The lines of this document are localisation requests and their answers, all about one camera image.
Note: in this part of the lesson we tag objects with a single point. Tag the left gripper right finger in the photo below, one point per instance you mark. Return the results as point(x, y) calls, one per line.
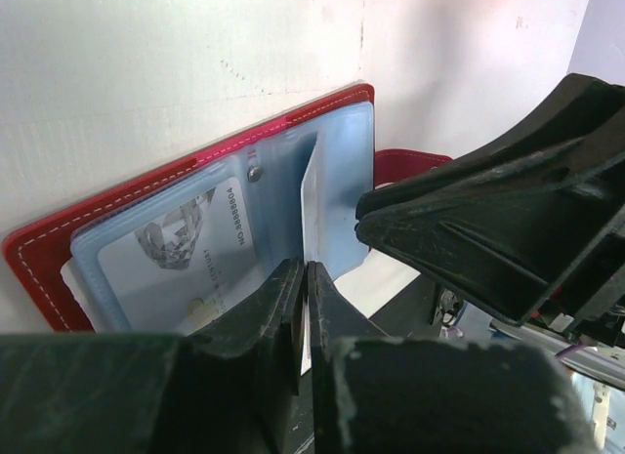
point(374, 393)

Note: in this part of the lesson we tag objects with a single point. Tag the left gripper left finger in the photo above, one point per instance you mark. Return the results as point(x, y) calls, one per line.
point(227, 388)

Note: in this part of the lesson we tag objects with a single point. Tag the thin white card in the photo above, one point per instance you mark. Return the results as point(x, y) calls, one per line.
point(309, 201)

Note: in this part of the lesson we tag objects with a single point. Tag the red leather card holder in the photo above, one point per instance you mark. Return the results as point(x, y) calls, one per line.
point(56, 258)

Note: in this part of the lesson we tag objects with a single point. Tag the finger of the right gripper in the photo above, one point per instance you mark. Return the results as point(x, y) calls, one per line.
point(537, 214)

